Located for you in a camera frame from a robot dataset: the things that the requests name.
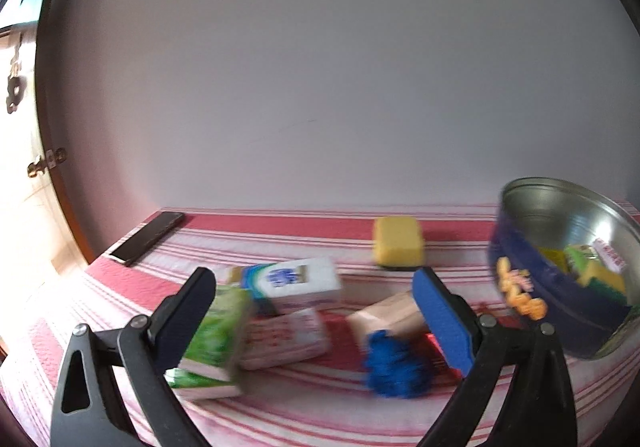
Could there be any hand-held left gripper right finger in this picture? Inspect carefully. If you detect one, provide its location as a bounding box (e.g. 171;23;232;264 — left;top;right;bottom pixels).
411;267;581;447

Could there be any black smartphone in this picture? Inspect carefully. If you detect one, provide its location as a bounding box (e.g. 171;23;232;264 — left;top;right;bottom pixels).
109;212;186;268

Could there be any blue round tin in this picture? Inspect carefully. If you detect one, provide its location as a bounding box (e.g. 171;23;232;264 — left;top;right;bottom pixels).
487;178;640;360

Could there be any brass door latch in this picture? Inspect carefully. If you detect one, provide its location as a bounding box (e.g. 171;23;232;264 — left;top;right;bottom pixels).
27;147;68;178

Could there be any white and blue box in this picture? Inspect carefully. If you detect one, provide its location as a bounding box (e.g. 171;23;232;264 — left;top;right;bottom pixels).
227;256;343;315

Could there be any brown wooden door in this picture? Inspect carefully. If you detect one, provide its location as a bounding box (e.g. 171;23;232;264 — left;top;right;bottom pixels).
0;0;96;268

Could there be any brown paper packet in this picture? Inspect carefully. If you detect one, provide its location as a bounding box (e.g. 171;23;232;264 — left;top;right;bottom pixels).
346;291;431;343

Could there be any red and white pack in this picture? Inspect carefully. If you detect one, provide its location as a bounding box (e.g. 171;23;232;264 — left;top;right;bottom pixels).
240;308;331;370

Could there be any red striped bedspread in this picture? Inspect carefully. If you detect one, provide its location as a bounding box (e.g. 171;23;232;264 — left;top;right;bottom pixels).
0;204;640;447

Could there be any small white red-print packet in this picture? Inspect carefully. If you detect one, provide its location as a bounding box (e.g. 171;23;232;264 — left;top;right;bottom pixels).
592;238;628;273

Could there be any dark hanging ornament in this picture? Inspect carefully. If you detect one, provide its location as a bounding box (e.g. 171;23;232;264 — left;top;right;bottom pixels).
5;47;27;114

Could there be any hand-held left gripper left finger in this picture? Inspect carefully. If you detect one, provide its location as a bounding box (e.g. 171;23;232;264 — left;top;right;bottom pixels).
49;267;217;447

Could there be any green and white pack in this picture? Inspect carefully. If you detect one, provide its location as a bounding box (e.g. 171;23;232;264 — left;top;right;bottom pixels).
165;287;256;400

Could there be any red foil packet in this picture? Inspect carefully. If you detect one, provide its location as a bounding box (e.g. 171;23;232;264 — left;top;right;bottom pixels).
424;332;461;374

